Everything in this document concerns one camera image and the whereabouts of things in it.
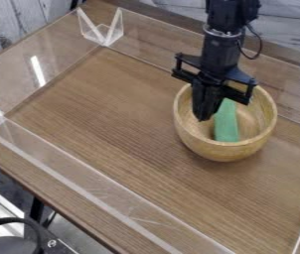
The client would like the brown wooden bowl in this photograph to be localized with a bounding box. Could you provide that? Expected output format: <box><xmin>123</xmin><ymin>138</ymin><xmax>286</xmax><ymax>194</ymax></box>
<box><xmin>172</xmin><ymin>84</ymin><xmax>277</xmax><ymax>162</ymax></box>

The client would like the black chair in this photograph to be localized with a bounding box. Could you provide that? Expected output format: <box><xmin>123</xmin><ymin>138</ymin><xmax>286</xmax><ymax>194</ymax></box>
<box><xmin>0</xmin><ymin>217</ymin><xmax>77</xmax><ymax>254</ymax></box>

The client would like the black table leg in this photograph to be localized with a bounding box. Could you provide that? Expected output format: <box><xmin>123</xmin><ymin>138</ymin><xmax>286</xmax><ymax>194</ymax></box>
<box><xmin>29</xmin><ymin>197</ymin><xmax>45</xmax><ymax>223</ymax></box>

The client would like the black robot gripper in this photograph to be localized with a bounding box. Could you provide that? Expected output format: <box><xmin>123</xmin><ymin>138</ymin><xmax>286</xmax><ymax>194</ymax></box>
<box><xmin>171</xmin><ymin>33</ymin><xmax>257</xmax><ymax>120</ymax></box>

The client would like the green rectangular block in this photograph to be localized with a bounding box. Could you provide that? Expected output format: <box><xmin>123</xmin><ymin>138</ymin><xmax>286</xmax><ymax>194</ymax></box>
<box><xmin>214</xmin><ymin>99</ymin><xmax>238</xmax><ymax>142</ymax></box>

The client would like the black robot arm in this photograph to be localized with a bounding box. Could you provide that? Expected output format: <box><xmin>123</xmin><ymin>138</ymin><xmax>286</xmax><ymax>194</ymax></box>
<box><xmin>171</xmin><ymin>0</ymin><xmax>261</xmax><ymax>121</ymax></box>

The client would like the clear acrylic corner bracket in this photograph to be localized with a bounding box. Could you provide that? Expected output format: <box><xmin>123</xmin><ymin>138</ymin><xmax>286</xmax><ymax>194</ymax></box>
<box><xmin>75</xmin><ymin>8</ymin><xmax>123</xmax><ymax>47</ymax></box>

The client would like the clear acrylic tray wall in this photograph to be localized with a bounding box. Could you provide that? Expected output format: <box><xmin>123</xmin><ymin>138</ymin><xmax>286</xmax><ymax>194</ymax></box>
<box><xmin>0</xmin><ymin>0</ymin><xmax>300</xmax><ymax>254</ymax></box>

